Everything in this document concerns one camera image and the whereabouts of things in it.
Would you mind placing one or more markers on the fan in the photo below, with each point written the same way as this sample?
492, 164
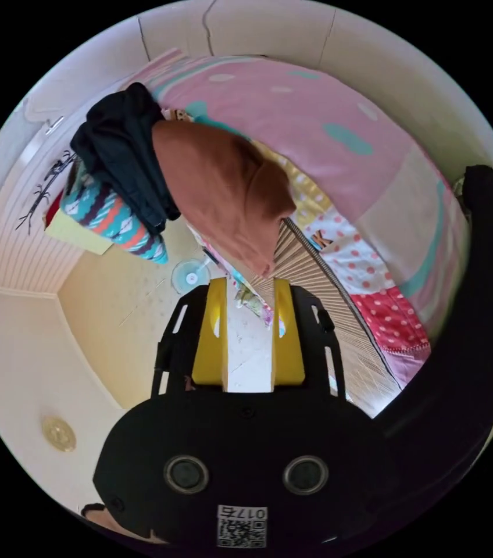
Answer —
190, 277

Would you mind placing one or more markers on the person's right hand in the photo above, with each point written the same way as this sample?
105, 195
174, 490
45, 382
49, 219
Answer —
107, 518

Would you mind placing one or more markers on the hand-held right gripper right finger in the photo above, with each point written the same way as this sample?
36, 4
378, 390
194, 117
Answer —
288, 353

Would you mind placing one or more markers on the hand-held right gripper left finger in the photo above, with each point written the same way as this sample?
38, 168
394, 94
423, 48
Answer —
211, 348

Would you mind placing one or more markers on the bed with pink printed quilt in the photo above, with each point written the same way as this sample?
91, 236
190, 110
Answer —
316, 131

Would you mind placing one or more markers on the person's right forearm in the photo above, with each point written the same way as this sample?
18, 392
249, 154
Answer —
456, 340

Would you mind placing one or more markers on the pile of clothes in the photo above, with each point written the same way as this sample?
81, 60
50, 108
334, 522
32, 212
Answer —
120, 148

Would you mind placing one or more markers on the brown pants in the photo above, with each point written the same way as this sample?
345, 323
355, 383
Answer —
220, 187

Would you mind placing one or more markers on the round golden lamp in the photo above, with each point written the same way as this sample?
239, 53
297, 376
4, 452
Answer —
58, 434

